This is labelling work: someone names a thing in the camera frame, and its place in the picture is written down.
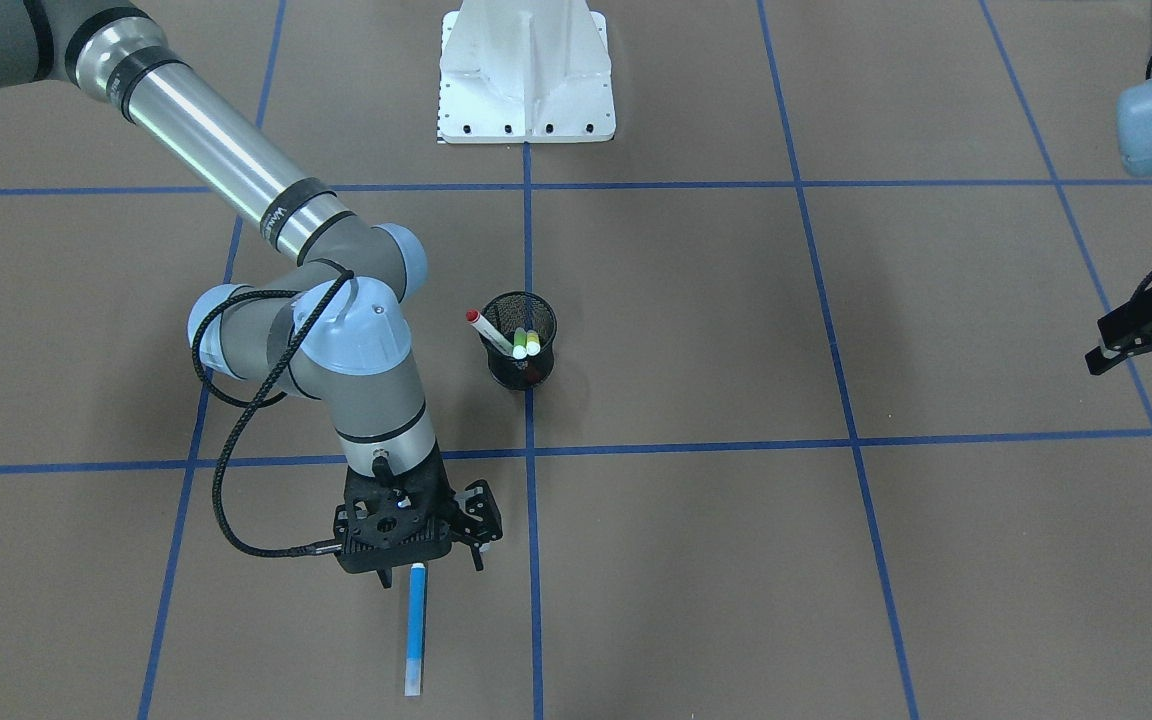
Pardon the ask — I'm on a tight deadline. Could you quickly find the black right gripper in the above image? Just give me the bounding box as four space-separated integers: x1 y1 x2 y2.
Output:
333 448 503 589

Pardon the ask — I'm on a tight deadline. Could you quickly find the blue marker pen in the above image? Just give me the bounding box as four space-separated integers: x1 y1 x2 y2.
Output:
403 562 429 698

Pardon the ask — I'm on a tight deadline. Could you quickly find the green highlighter pen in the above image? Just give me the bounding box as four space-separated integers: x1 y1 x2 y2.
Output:
511 327 529 361

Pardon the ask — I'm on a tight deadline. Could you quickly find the red white marker pen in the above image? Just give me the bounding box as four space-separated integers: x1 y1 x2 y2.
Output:
465 306 515 357

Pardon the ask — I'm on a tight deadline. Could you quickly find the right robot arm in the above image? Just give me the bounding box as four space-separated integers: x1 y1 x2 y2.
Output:
0 1 520 606

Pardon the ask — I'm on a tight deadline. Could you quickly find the black mesh pen cup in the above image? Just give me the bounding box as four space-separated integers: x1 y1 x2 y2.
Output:
477 291 558 392

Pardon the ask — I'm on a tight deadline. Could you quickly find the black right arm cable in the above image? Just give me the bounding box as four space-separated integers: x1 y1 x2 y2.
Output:
191 268 357 559

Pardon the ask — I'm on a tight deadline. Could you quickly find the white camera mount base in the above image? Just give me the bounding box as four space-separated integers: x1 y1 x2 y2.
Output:
435 1 617 143

